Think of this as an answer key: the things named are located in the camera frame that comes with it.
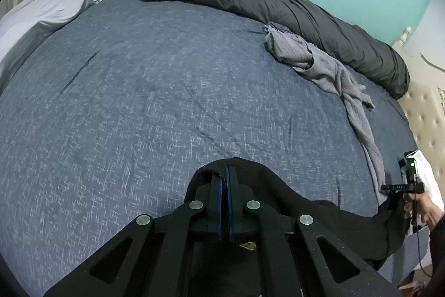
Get black fleece-lined pants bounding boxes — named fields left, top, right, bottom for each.
left=191, top=158, right=409, bottom=274

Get white folded clothes stack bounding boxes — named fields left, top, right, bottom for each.
left=404, top=150, right=444, bottom=225

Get person's right hand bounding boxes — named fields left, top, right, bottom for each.
left=404, top=193, right=444, bottom=231

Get cream tufted headboard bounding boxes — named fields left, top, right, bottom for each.
left=393, top=26, right=444, bottom=182

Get blue patterned bed sheet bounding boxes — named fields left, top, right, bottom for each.
left=0, top=0, right=434, bottom=290

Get grey knit garment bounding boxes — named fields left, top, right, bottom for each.
left=265, top=23, right=387, bottom=204

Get light grey blanket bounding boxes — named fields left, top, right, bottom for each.
left=1, top=0, right=103, bottom=88

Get dark grey rolled duvet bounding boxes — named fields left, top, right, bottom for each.
left=146, top=0, right=410, bottom=99

